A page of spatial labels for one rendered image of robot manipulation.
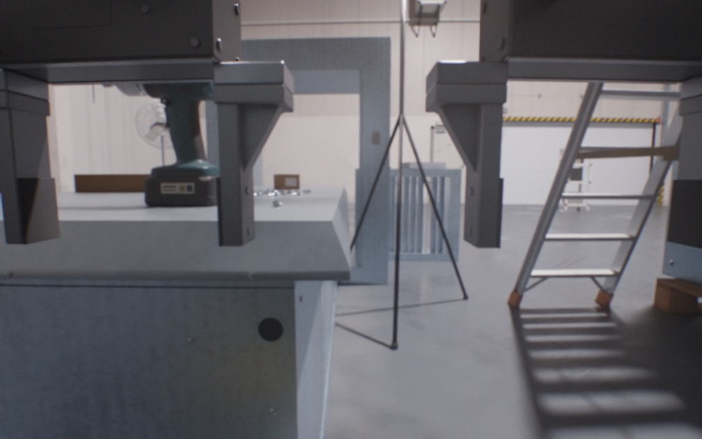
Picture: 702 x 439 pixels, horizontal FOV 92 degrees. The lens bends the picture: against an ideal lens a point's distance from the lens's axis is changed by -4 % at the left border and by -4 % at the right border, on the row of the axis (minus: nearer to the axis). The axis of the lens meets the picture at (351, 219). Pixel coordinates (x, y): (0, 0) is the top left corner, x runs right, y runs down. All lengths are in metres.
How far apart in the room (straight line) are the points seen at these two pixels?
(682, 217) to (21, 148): 0.41
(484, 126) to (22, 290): 0.53
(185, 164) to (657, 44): 0.57
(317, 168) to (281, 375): 9.77
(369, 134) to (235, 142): 2.09
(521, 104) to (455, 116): 10.82
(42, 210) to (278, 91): 0.17
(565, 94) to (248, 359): 11.38
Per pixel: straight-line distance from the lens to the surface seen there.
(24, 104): 0.29
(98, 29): 0.24
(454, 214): 3.06
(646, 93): 1.85
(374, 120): 2.30
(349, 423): 1.16
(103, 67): 0.26
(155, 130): 5.48
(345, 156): 10.10
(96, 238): 0.45
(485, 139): 0.21
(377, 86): 2.34
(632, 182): 12.71
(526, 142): 11.19
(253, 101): 0.21
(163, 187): 0.62
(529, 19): 0.22
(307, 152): 10.23
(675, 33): 0.26
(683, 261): 2.56
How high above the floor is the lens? 0.69
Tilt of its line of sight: 7 degrees down
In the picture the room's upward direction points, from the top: straight up
